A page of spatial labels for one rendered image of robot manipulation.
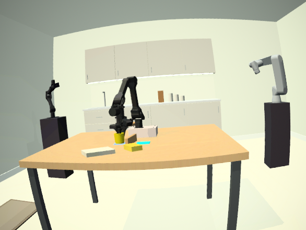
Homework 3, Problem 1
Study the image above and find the yellow rectangular block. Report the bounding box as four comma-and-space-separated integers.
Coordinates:
123, 143, 143, 152

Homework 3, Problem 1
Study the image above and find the yellow cup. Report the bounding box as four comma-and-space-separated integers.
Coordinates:
114, 132, 125, 144

